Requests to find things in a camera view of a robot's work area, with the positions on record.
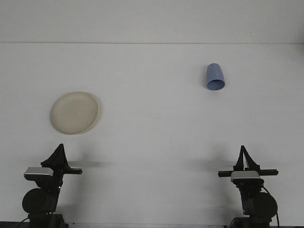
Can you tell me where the pale blue cup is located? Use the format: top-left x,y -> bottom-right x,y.
205,63 -> 226,91

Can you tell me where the pale round plate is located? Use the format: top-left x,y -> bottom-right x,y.
49,91 -> 99,135

